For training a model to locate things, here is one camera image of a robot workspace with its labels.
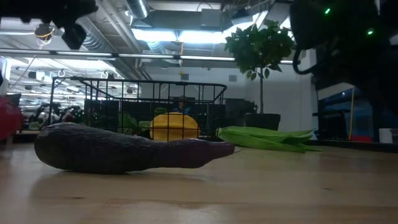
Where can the dark purple eggplant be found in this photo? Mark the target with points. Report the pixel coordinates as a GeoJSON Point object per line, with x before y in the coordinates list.
{"type": "Point", "coordinates": [99, 149]}

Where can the yellow star fruit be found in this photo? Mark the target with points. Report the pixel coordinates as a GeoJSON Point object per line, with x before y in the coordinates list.
{"type": "Point", "coordinates": [175, 126]}

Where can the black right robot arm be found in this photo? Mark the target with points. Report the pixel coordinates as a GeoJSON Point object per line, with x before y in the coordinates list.
{"type": "Point", "coordinates": [357, 56]}

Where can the black metal stand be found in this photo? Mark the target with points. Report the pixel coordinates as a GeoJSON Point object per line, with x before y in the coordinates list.
{"type": "Point", "coordinates": [52, 102]}

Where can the black monitor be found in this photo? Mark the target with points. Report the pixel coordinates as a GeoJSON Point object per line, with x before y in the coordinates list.
{"type": "Point", "coordinates": [14, 99]}

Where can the person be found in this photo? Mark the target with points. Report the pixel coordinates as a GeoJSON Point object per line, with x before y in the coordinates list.
{"type": "Point", "coordinates": [67, 116]}
{"type": "Point", "coordinates": [182, 107]}

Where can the potted green plant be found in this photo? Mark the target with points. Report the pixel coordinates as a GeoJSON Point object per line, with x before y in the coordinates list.
{"type": "Point", "coordinates": [259, 46]}

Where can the green corn husk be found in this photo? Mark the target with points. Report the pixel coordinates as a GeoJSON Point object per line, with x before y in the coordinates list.
{"type": "Point", "coordinates": [264, 138]}

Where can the white cup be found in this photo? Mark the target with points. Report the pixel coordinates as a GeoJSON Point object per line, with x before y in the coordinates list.
{"type": "Point", "coordinates": [385, 136]}

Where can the black aluminium table frame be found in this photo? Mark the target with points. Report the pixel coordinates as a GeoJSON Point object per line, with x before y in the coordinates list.
{"type": "Point", "coordinates": [146, 56]}

